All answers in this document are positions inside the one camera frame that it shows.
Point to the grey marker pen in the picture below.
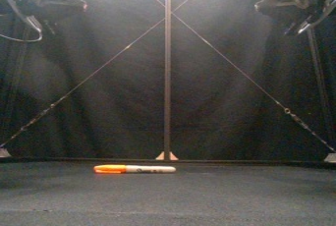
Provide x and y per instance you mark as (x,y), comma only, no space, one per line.
(141,169)

